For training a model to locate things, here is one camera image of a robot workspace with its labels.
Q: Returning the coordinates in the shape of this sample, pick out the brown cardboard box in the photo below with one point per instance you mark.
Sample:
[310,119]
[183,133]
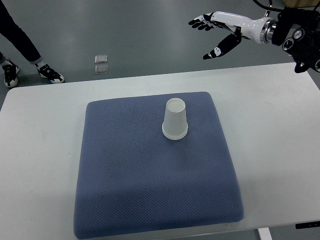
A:
[300,3]

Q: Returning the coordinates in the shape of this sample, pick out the white table leg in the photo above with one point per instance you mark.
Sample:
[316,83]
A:
[264,233]

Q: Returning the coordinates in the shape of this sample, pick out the left black white sneaker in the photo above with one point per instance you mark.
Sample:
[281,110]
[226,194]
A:
[10,73]

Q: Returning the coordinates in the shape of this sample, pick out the black white sneaker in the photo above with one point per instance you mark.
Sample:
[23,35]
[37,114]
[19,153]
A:
[10,73]
[48,73]

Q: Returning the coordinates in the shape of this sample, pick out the black table control panel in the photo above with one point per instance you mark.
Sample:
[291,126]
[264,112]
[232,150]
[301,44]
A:
[307,225]

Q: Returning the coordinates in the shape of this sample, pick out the blue textured cushion mat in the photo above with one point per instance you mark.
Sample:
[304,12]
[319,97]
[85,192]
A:
[133,179]

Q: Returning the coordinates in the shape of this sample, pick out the right black white sneaker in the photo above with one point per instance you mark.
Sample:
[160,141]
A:
[48,73]

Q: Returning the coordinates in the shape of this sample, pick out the white paper cup on mat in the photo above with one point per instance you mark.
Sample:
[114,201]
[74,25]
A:
[175,126]

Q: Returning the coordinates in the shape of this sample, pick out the person leg dark trousers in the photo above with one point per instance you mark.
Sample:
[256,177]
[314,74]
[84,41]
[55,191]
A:
[13,33]

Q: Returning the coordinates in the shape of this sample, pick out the upper metal floor plate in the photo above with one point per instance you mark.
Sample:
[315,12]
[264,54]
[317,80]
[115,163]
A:
[102,58]

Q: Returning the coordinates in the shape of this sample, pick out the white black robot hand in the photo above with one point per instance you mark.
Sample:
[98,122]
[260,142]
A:
[241,27]

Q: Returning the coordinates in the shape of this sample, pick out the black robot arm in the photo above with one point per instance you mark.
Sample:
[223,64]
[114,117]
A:
[297,32]

